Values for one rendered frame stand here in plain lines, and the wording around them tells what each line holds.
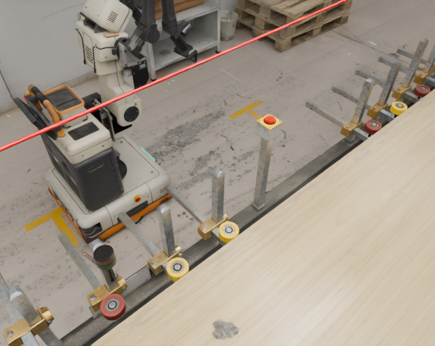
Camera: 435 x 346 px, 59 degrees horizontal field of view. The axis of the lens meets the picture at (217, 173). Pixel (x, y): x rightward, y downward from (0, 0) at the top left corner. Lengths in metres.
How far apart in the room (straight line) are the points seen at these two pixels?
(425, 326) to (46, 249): 2.17
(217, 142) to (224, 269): 1.94
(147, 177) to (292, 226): 1.29
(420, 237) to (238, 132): 2.02
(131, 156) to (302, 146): 1.41
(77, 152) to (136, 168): 0.64
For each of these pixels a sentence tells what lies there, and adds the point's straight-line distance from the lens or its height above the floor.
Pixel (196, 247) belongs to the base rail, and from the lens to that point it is 1.71.
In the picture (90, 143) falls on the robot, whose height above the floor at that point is 0.79.
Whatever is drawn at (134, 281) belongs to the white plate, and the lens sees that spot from 1.59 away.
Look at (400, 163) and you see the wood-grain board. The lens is 1.96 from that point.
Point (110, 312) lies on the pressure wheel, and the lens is 1.39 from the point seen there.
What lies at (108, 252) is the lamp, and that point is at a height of 1.14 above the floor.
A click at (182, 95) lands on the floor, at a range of 3.78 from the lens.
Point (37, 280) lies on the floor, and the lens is 2.65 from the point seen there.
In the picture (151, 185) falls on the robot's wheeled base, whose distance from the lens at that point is 2.55.
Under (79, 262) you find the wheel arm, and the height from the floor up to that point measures 0.86.
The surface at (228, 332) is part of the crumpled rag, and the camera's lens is 1.31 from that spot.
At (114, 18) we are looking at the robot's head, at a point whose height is 1.30.
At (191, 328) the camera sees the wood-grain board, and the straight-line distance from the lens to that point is 1.33.
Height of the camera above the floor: 2.13
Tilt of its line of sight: 46 degrees down
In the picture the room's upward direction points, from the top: 1 degrees clockwise
